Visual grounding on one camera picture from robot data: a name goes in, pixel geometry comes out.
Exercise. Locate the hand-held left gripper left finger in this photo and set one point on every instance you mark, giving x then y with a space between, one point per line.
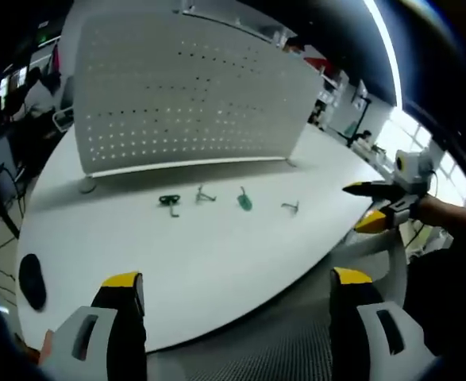
97 345

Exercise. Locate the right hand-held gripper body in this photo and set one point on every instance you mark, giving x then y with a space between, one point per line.
413 170

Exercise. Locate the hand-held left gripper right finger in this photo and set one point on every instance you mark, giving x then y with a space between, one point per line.
359 341

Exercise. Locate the metal hook assembly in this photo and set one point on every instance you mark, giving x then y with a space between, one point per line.
292 206
205 195

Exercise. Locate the dark hook assembly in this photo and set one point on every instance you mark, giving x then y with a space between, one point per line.
174 211

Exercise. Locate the person's left hand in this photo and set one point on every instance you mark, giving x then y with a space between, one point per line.
46 347

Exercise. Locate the black floor stand with screen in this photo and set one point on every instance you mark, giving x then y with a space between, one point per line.
357 115

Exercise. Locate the black round desk grommet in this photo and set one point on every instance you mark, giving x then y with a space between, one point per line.
32 282

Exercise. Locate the person's dark clothed torso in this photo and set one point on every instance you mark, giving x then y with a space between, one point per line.
451 293

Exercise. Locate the ceiling light strip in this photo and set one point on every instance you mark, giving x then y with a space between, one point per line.
387 51

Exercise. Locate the white perforated partition panel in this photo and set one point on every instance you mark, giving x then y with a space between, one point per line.
185 91

